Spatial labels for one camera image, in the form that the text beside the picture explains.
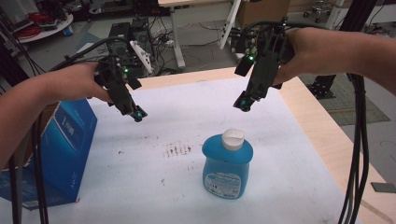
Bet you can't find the grey floor mat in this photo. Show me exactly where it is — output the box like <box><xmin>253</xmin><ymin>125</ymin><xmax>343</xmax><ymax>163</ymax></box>
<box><xmin>298</xmin><ymin>73</ymin><xmax>391</xmax><ymax>127</ymax></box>

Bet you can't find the white perforated bracket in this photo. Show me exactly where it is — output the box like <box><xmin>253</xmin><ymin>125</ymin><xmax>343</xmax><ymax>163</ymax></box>
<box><xmin>129</xmin><ymin>39</ymin><xmax>156</xmax><ymax>75</ymax></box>

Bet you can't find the red cable coil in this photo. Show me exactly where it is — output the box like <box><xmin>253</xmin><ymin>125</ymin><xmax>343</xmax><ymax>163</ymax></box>
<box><xmin>14</xmin><ymin>11</ymin><xmax>44</xmax><ymax>40</ymax></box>

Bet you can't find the white table mat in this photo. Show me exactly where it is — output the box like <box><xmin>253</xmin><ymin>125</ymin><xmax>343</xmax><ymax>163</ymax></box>
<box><xmin>0</xmin><ymin>76</ymin><xmax>363</xmax><ymax>224</ymax></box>

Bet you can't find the person's left hand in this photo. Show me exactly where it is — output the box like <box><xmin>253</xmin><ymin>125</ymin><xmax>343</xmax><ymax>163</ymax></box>
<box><xmin>49</xmin><ymin>61</ymin><xmax>115</xmax><ymax>105</ymax></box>

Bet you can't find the blue cardboard box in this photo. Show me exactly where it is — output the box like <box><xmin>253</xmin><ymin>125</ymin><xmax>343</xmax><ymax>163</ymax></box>
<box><xmin>0</xmin><ymin>98</ymin><xmax>98</xmax><ymax>211</ymax></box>

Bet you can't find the right gripper black cable bundle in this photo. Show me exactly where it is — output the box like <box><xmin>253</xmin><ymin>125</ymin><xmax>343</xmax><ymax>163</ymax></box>
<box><xmin>241</xmin><ymin>19</ymin><xmax>372</xmax><ymax>224</ymax></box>

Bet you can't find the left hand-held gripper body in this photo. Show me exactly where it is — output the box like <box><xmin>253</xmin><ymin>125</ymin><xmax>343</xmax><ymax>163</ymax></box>
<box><xmin>93</xmin><ymin>55</ymin><xmax>143</xmax><ymax>106</ymax></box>

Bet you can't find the round white table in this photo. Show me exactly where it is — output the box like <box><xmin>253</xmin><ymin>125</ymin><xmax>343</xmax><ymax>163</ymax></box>
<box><xmin>10</xmin><ymin>11</ymin><xmax>75</xmax><ymax>45</ymax></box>

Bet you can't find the white desk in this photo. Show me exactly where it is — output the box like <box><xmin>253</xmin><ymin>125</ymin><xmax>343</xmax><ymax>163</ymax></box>
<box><xmin>157</xmin><ymin>0</ymin><xmax>233</xmax><ymax>70</ymax></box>

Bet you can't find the person's right hand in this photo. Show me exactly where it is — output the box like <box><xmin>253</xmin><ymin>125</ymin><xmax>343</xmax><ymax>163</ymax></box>
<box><xmin>273</xmin><ymin>26</ymin><xmax>332</xmax><ymax>87</ymax></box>

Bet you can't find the office chair base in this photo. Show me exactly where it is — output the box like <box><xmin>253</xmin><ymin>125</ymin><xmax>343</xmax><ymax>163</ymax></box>
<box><xmin>303</xmin><ymin>0</ymin><xmax>336</xmax><ymax>23</ymax></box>

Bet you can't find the small grey plate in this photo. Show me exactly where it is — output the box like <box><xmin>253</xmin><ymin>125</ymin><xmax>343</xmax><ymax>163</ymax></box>
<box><xmin>370</xmin><ymin>181</ymin><xmax>396</xmax><ymax>194</ymax></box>

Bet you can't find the white perforated desk leg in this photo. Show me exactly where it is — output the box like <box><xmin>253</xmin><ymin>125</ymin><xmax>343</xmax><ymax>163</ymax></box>
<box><xmin>219</xmin><ymin>0</ymin><xmax>243</xmax><ymax>50</ymax></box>

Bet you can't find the blue bottle with white cap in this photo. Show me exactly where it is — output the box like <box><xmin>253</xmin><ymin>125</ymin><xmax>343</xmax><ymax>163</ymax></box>
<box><xmin>201</xmin><ymin>128</ymin><xmax>254</xmax><ymax>201</ymax></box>

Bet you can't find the black computer tower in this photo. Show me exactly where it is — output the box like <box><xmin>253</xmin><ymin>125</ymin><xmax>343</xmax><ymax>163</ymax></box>
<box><xmin>106</xmin><ymin>21</ymin><xmax>134</xmax><ymax>62</ymax></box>
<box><xmin>131</xmin><ymin>17</ymin><xmax>154</xmax><ymax>49</ymax></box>

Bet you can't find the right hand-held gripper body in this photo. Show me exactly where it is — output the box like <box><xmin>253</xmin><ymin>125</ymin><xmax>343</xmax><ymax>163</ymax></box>
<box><xmin>232</xmin><ymin>18</ymin><xmax>295</xmax><ymax>91</ymax></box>

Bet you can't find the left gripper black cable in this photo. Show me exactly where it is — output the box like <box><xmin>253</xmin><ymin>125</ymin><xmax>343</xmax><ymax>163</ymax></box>
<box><xmin>7</xmin><ymin>35</ymin><xmax>130</xmax><ymax>224</ymax></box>

